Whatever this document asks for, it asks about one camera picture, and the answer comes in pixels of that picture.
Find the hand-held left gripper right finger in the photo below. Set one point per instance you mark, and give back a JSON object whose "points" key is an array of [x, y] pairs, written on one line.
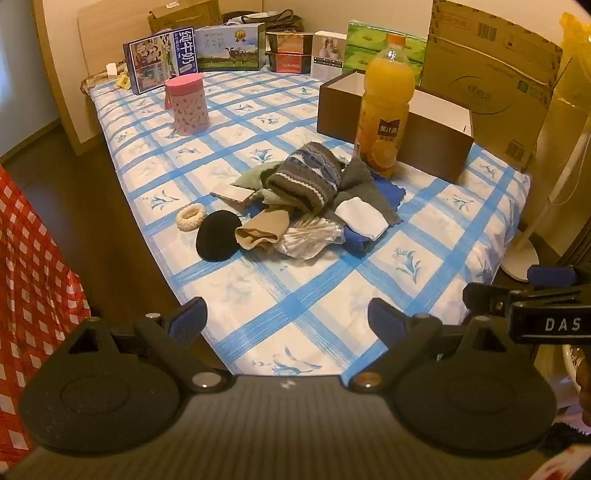
{"points": [[384, 319]]}

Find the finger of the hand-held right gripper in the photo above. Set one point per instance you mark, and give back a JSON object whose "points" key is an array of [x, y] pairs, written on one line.
{"points": [[549, 275], [485, 297]]}

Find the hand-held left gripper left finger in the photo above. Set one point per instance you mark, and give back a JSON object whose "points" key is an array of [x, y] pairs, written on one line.
{"points": [[187, 319]]}

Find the royal blue cloth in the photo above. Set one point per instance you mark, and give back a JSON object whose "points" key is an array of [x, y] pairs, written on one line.
{"points": [[358, 241]]}

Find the black round pad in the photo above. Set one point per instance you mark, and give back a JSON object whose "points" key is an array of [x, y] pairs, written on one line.
{"points": [[219, 235]]}

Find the cream scrunchie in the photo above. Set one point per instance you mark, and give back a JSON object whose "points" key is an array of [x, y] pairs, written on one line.
{"points": [[182, 220]]}

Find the beige stocking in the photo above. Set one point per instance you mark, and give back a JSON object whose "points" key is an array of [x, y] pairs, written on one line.
{"points": [[258, 233]]}

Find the bag of cotton swabs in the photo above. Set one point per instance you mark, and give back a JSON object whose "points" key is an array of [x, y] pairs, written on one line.
{"points": [[307, 237]]}

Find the blue microfiber cloth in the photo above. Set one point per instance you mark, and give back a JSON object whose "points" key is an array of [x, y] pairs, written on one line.
{"points": [[390, 189]]}

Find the small brown card case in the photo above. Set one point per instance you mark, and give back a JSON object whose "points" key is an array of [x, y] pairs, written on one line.
{"points": [[233, 194]]}

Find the grey cloth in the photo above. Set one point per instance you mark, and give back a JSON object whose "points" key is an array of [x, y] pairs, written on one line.
{"points": [[364, 184]]}

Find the light green cloth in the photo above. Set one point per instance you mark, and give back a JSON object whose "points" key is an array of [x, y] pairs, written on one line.
{"points": [[254, 177]]}

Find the brown cardboard box white inside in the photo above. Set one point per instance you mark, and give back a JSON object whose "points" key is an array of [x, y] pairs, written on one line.
{"points": [[434, 147]]}

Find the grey blue knitted sock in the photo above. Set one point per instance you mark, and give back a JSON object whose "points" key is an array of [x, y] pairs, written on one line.
{"points": [[304, 177]]}

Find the blue checked bed blanket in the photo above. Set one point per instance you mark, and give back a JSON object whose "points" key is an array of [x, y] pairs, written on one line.
{"points": [[300, 295]]}

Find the red white checked cloth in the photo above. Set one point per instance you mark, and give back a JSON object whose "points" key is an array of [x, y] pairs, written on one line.
{"points": [[27, 286]]}

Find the large tan cardboard carton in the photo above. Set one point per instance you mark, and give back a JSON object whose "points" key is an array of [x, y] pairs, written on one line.
{"points": [[489, 69]]}

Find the pink lidded canister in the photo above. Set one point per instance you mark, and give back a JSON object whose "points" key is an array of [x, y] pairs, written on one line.
{"points": [[188, 104]]}

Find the orange juice bottle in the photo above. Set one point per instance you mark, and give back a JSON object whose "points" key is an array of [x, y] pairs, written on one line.
{"points": [[385, 97]]}

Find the beige woven basket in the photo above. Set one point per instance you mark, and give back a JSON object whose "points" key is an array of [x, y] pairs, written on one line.
{"points": [[94, 82]]}

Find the small white cube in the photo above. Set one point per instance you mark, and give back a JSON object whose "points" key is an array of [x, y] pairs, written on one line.
{"points": [[111, 70]]}

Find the cartoon printed milk carton box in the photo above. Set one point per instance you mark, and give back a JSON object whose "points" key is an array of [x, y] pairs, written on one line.
{"points": [[159, 60]]}

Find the small white product box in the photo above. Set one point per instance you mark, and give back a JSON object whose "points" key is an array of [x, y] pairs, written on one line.
{"points": [[325, 53]]}

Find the red and black box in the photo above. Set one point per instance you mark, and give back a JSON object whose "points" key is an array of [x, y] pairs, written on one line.
{"points": [[288, 63]]}

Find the stack of green tissue packs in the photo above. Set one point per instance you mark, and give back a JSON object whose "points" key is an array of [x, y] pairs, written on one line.
{"points": [[358, 46]]}

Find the blue green milk carton box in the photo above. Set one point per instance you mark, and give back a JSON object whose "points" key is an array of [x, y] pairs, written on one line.
{"points": [[228, 46]]}

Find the orange small boxes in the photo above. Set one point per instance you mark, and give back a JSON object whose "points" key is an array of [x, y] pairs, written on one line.
{"points": [[288, 42]]}

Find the wooden headboard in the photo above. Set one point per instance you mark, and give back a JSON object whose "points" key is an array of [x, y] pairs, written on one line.
{"points": [[115, 27]]}

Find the plain brown cardboard box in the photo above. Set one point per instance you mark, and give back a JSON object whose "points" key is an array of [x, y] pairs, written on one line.
{"points": [[184, 14]]}

